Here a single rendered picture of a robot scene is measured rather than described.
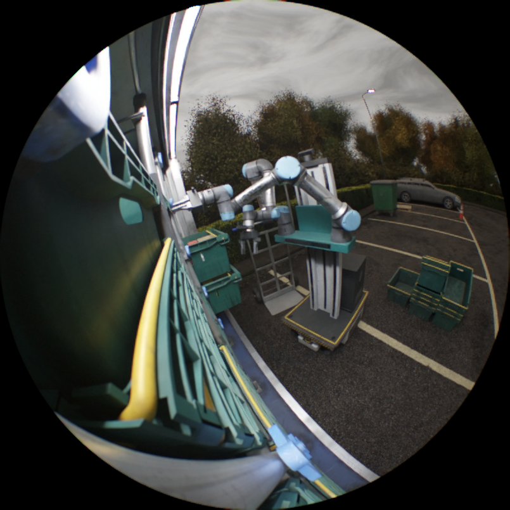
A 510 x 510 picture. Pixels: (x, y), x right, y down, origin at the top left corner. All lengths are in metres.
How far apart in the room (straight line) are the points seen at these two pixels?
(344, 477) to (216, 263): 1.42
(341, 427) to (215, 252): 1.72
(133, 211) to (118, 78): 0.50
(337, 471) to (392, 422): 0.89
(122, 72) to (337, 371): 2.30
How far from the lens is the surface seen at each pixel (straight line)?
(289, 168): 0.78
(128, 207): 0.42
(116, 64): 0.66
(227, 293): 1.12
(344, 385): 1.74
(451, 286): 2.67
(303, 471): 0.21
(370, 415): 1.73
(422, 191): 10.95
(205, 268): 1.02
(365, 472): 1.06
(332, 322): 1.73
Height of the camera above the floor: 1.63
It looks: 22 degrees down
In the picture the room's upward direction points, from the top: 15 degrees counter-clockwise
